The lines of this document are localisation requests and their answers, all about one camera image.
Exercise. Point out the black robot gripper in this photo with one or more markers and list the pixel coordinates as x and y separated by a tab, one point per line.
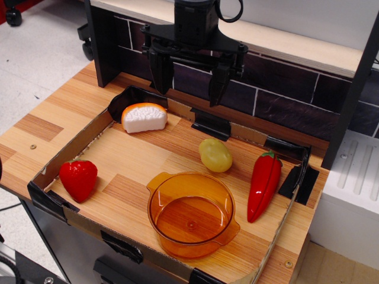
194	39

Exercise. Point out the white and orange toy sushi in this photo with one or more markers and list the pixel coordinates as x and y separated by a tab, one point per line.
144	117

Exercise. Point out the cardboard fence with black tape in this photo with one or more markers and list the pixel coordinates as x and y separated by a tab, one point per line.
109	235

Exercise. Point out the orange transparent plastic pot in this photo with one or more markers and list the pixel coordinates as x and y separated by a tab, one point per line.
192	213

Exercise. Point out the yellow toy potato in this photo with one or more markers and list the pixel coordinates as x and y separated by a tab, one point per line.
215	155

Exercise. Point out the light wooden shelf board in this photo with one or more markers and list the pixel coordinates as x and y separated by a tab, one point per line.
289	47

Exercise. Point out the black shelf upright left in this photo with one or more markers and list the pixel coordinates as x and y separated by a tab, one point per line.
104	43

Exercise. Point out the black shelf upright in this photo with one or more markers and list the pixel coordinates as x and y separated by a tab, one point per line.
353	95
104	43

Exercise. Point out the black caster wheel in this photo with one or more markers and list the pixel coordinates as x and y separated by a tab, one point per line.
84	35

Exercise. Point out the red toy chili pepper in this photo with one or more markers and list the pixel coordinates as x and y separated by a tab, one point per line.
264	182

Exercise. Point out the red toy strawberry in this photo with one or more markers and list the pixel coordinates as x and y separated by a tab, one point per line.
78	177

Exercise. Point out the black shelf upright right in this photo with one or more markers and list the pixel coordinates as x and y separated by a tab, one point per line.
353	95

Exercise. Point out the black chair caster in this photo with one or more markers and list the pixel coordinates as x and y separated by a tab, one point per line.
13	17

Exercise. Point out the white grooved cabinet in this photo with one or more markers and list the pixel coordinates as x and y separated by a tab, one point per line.
346	218

